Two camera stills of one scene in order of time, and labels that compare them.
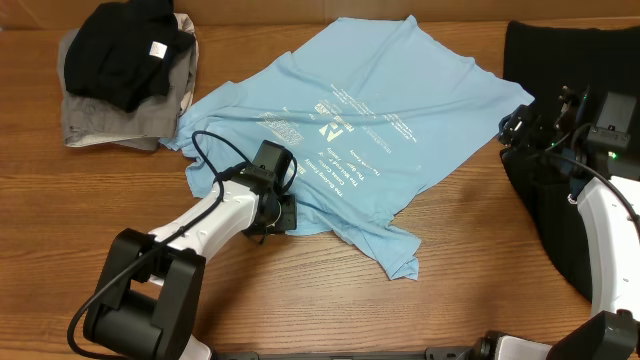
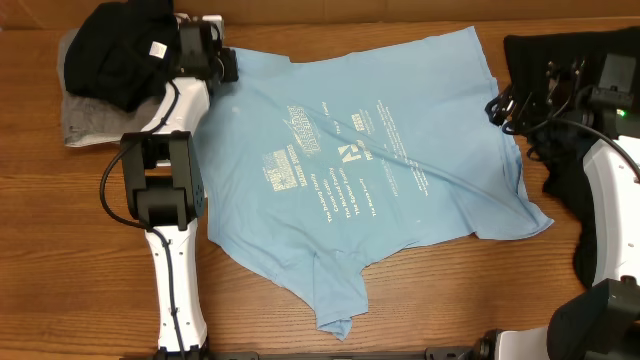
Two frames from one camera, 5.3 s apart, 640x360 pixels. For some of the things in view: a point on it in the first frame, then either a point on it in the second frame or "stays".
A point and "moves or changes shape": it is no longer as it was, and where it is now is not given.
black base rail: (436, 353) stays
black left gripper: (289, 217) -> (231, 71)
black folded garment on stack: (123, 52) stays
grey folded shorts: (88, 122) stays
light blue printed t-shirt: (361, 120) moves or changes shape
